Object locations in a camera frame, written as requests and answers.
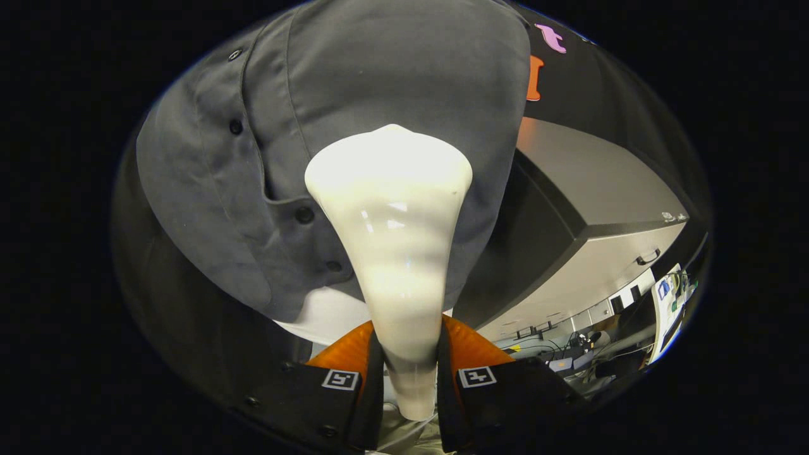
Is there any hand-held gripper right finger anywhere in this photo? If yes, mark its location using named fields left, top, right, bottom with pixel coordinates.
left=437, top=314, right=585, bottom=453

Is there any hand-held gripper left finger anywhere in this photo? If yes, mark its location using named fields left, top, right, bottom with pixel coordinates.
left=240, top=319, right=386, bottom=454

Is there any white garment steamer head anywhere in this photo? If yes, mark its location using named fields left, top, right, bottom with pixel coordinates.
left=304, top=123, right=473, bottom=422

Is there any grey button-up shirt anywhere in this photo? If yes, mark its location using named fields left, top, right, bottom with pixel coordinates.
left=136, top=0, right=532, bottom=323

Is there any cream white mannequin torso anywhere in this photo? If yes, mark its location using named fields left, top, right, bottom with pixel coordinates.
left=273, top=286, right=374, bottom=347

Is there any white low furniture panel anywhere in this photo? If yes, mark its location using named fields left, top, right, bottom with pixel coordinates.
left=499, top=269, right=656, bottom=345

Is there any white side table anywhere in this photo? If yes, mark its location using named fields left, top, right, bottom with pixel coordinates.
left=650, top=264, right=699, bottom=364

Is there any grey cabinet with sticker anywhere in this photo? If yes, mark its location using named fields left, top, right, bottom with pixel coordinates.
left=452, top=116, right=691, bottom=345

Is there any black backdrop cloth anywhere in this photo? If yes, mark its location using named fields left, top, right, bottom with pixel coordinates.
left=113, top=3, right=714, bottom=405

